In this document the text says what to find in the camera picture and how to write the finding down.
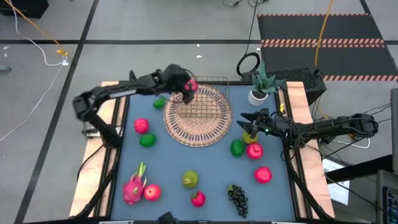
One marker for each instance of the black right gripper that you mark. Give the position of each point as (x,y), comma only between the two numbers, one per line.
(264,122)

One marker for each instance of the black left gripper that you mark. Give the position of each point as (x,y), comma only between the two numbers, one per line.
(174,79)

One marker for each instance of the dark red lobed fruit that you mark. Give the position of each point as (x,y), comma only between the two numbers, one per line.
(191,86)

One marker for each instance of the yellow-green pear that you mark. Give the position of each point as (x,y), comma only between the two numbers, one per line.
(247,139)
(190,179)

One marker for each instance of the green avocado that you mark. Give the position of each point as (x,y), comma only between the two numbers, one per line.
(237,148)
(147,140)

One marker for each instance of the small green lime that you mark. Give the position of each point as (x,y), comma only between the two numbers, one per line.
(159,103)

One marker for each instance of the pink round fruit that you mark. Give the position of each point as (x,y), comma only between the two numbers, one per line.
(141,125)

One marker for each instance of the black grape bunch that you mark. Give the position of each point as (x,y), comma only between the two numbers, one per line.
(238,200)

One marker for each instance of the red fruit with green top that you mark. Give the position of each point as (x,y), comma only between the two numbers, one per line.
(198,199)

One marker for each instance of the red apple with pale patch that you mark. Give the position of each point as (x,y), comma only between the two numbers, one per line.
(152,192)

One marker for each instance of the pink dragon fruit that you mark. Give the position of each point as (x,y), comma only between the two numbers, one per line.
(133,186)

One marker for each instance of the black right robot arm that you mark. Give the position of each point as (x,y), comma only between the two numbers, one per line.
(342,126)

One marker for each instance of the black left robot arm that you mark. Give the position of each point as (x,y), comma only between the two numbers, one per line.
(124,90)

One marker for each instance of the round wicker basket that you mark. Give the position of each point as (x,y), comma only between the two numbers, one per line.
(199,133)

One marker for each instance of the white plant pot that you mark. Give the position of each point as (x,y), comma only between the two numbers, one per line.
(256,100)

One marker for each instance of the green artificial plant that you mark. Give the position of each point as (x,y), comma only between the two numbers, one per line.
(264,82)

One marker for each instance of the black perforated computer tower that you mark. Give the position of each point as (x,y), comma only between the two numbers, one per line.
(306,84)

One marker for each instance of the wooden side board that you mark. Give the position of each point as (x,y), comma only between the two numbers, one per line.
(315,174)
(90,161)

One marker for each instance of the white paper sheet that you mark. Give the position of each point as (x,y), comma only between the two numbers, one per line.
(339,189)

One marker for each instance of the black bar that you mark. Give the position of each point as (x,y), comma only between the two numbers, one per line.
(357,169)

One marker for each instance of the black floor mat striped edges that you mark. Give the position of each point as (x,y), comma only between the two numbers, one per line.
(342,28)

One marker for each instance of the grey pole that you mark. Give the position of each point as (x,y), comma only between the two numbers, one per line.
(394,130)

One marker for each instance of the grey device with screen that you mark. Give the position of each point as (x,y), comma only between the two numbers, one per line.
(384,186)

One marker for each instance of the black box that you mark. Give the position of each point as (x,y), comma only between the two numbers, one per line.
(21,7)

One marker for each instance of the black table frame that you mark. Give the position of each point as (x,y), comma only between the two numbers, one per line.
(306,191)

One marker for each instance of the black table-level camera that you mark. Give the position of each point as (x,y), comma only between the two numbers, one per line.
(168,218)

